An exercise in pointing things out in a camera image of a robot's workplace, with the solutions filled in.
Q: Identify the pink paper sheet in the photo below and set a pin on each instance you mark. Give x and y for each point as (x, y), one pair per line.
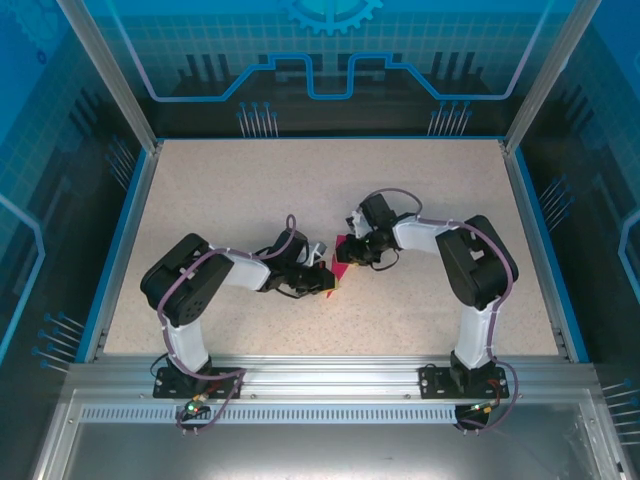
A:
(341, 265)

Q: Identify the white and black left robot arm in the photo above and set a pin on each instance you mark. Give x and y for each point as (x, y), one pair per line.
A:
(185, 340)

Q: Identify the aluminium frame post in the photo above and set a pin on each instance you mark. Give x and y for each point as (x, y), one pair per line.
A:
(548, 75)
(111, 75)

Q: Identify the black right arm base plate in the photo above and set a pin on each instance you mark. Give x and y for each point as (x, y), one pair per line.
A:
(432, 382)

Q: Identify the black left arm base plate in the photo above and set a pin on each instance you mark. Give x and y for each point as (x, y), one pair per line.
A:
(225, 385)

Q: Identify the aluminium table side rail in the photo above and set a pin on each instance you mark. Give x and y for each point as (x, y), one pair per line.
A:
(522, 200)
(141, 200)

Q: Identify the steel sheet panel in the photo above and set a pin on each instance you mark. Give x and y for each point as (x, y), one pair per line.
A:
(320, 450)

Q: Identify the aluminium mounting rail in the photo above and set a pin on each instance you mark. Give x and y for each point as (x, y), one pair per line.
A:
(325, 375)

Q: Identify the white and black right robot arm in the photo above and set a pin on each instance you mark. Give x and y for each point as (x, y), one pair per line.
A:
(475, 330)

